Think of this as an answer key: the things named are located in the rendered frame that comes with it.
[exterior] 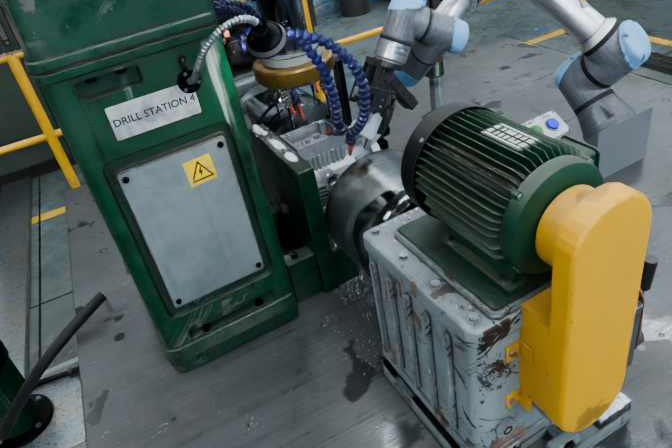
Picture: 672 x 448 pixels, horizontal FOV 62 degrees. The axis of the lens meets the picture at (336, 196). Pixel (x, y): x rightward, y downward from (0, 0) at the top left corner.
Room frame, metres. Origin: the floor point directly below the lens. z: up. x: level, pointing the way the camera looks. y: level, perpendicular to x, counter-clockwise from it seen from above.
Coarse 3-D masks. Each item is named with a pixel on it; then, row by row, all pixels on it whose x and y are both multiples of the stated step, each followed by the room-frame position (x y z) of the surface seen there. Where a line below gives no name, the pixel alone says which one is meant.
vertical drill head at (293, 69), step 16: (272, 0) 1.15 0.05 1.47; (288, 0) 1.15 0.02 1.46; (272, 16) 1.15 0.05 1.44; (288, 16) 1.15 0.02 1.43; (304, 16) 1.18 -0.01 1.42; (288, 48) 1.15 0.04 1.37; (320, 48) 1.19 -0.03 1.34; (256, 64) 1.20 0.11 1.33; (272, 64) 1.15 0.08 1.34; (288, 64) 1.13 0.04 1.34; (304, 64) 1.13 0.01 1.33; (256, 80) 1.17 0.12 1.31; (272, 80) 1.12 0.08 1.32; (288, 80) 1.11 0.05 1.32; (304, 80) 1.11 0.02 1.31; (320, 80) 1.17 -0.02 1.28; (272, 96) 1.21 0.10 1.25; (288, 96) 1.13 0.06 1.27; (288, 112) 1.14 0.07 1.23
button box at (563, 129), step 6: (546, 114) 1.18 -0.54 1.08; (552, 114) 1.18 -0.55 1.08; (534, 120) 1.16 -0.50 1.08; (540, 120) 1.16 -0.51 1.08; (546, 120) 1.16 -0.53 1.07; (558, 120) 1.16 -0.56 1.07; (528, 126) 1.15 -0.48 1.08; (540, 126) 1.15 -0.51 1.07; (546, 126) 1.15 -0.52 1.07; (564, 126) 1.15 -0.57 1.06; (546, 132) 1.13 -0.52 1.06; (552, 132) 1.13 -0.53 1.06; (558, 132) 1.13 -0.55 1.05; (564, 132) 1.13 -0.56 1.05; (558, 138) 1.13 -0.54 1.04
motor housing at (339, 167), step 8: (344, 136) 1.22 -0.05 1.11; (360, 136) 1.22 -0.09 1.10; (360, 144) 1.20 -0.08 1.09; (352, 152) 1.18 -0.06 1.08; (360, 152) 1.19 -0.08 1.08; (368, 152) 1.19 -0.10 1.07; (344, 160) 1.17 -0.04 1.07; (352, 160) 1.17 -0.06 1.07; (336, 168) 1.15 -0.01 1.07; (344, 168) 1.14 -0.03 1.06; (320, 184) 1.11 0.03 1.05; (320, 192) 1.11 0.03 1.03; (328, 192) 1.10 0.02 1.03
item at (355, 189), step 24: (360, 168) 0.97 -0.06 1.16; (384, 168) 0.94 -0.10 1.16; (336, 192) 0.96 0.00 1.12; (360, 192) 0.90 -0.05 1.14; (384, 192) 0.87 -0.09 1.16; (336, 216) 0.92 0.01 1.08; (360, 216) 0.86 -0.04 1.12; (384, 216) 0.83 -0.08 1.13; (336, 240) 0.93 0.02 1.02; (360, 240) 0.83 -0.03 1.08; (360, 264) 0.84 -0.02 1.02
